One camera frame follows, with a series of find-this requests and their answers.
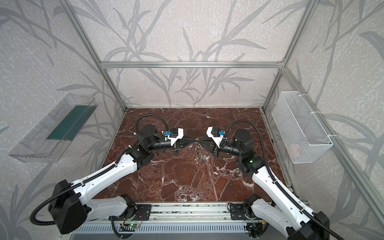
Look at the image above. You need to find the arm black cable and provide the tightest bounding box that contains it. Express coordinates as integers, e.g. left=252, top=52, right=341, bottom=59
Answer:
left=224, top=119, right=346, bottom=240
left=29, top=113, right=169, bottom=226

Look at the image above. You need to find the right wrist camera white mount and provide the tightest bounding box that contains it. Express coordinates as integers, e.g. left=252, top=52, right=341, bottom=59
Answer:
left=206, top=127, right=227, bottom=148

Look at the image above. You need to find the clear plastic wall bin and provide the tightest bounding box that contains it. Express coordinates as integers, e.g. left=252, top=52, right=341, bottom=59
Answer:
left=9, top=94, right=98, bottom=163

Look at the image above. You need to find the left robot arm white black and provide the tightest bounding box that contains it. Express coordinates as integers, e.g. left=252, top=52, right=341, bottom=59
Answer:
left=48, top=125, right=197, bottom=234

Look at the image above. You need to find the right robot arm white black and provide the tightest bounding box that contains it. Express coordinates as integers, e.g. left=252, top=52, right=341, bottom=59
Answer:
left=200, top=127, right=330, bottom=240

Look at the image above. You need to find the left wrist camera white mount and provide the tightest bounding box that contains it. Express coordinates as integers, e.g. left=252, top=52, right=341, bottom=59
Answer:
left=162, top=128, right=184, bottom=146

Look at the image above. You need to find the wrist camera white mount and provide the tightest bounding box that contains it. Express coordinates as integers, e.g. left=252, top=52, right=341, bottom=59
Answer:
left=206, top=127, right=227, bottom=148
left=162, top=128, right=184, bottom=146

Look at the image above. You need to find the aluminium frame crossbar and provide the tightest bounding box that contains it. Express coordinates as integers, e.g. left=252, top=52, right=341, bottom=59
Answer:
left=99, top=61, right=283, bottom=69

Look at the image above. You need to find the white wire mesh basket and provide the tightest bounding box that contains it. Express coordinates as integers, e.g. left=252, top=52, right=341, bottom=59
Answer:
left=272, top=91, right=333, bottom=164

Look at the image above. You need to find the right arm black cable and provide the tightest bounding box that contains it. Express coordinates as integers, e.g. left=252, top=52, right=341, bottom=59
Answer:
left=224, top=119, right=346, bottom=240

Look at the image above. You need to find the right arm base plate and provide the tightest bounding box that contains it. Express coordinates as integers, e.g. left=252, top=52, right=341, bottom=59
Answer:
left=227, top=203, right=262, bottom=221

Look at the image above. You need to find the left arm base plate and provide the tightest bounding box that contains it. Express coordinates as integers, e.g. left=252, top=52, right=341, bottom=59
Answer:
left=120, top=204, right=152, bottom=221

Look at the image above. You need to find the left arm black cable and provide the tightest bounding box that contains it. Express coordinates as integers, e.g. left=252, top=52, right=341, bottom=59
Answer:
left=29, top=113, right=169, bottom=226

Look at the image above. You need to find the aluminium front rail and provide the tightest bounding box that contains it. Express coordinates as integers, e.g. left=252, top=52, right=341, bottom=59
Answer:
left=65, top=201, right=313, bottom=224

